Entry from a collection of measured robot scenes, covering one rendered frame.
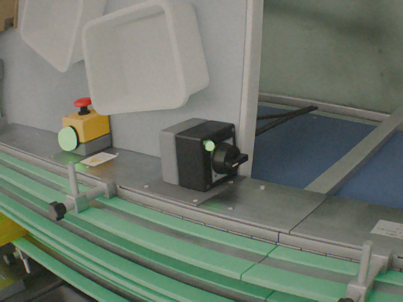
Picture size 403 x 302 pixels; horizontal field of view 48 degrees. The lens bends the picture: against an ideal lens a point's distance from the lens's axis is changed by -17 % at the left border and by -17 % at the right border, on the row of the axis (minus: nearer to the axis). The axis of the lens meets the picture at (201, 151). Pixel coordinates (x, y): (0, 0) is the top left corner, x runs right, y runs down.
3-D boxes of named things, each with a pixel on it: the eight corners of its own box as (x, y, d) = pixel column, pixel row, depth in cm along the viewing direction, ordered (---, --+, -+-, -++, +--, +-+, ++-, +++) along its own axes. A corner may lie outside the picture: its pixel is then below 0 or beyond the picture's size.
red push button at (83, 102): (71, 117, 96) (69, 100, 95) (86, 112, 99) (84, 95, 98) (83, 119, 93) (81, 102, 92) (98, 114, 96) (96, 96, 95)
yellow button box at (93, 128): (92, 140, 103) (65, 151, 98) (88, 104, 101) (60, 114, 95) (113, 145, 99) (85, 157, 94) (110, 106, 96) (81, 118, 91)
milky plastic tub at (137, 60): (114, 17, 91) (78, 24, 85) (204, -9, 76) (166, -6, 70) (128, 103, 95) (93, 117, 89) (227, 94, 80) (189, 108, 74)
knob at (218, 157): (231, 168, 79) (250, 171, 77) (211, 178, 76) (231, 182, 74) (229, 138, 78) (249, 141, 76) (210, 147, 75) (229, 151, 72)
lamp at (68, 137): (68, 146, 97) (57, 151, 95) (65, 124, 95) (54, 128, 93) (81, 150, 94) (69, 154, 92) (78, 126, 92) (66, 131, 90)
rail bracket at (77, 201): (106, 190, 83) (47, 217, 74) (99, 146, 81) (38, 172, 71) (122, 195, 81) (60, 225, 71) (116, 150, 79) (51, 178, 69)
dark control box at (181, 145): (198, 165, 86) (162, 182, 80) (195, 115, 84) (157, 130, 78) (241, 174, 81) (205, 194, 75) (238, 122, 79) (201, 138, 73)
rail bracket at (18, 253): (48, 257, 109) (9, 276, 100) (41, 232, 107) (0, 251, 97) (57, 263, 107) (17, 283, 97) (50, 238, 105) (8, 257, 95)
